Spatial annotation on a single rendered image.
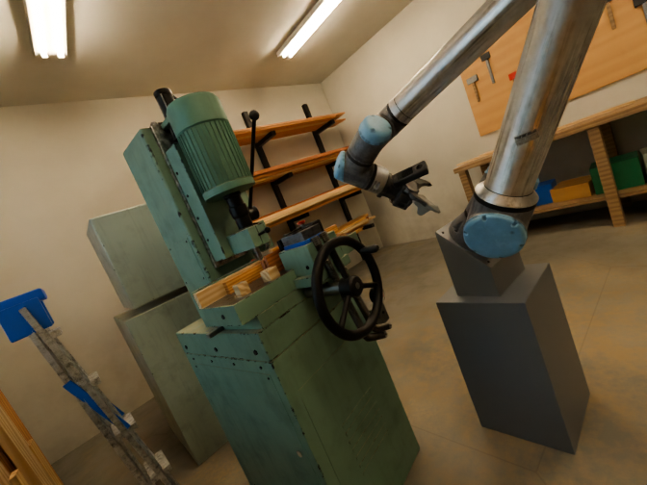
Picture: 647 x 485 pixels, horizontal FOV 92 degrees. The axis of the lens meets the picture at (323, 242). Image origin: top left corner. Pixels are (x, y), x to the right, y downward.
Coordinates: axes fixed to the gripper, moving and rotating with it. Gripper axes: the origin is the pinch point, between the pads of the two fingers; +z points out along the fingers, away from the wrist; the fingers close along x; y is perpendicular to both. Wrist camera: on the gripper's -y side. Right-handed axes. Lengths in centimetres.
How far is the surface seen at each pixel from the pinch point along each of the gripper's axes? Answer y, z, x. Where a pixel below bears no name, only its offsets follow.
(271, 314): 29, -44, 42
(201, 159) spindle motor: 15, -76, 4
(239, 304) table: 25, -54, 44
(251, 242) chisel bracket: 30, -55, 18
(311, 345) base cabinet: 38, -29, 44
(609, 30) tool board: -69, 167, -218
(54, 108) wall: 150, -240, -170
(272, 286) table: 26, -46, 35
